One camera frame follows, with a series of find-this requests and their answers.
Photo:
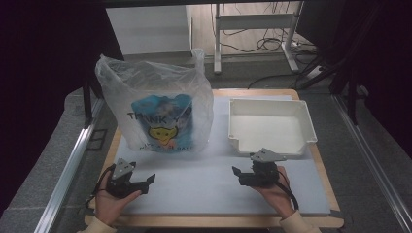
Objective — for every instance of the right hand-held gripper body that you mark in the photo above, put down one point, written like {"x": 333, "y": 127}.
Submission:
{"x": 264, "y": 171}

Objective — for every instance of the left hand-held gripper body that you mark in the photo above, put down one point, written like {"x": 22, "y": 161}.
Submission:
{"x": 120, "y": 181}

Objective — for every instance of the clear printed plastic bag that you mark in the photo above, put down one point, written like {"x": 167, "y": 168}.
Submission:
{"x": 145, "y": 81}

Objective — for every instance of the person's left hand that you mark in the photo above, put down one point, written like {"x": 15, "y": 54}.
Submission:
{"x": 110, "y": 204}

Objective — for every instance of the person's right hand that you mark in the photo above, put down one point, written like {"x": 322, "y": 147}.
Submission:
{"x": 275, "y": 197}

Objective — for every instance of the white plastic tray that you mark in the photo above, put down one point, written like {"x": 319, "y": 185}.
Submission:
{"x": 268, "y": 129}

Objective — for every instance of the black metal stand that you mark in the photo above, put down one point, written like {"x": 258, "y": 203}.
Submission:
{"x": 86, "y": 103}
{"x": 351, "y": 97}

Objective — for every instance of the dark curtain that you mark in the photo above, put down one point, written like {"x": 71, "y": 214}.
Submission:
{"x": 382, "y": 64}
{"x": 42, "y": 64}

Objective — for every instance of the white panel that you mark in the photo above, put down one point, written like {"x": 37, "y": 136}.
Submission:
{"x": 149, "y": 29}

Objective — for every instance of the aluminium rail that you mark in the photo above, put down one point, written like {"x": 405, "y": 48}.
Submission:
{"x": 68, "y": 168}
{"x": 372, "y": 161}

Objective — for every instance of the white metal desk frame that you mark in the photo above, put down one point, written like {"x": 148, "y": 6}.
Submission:
{"x": 252, "y": 21}

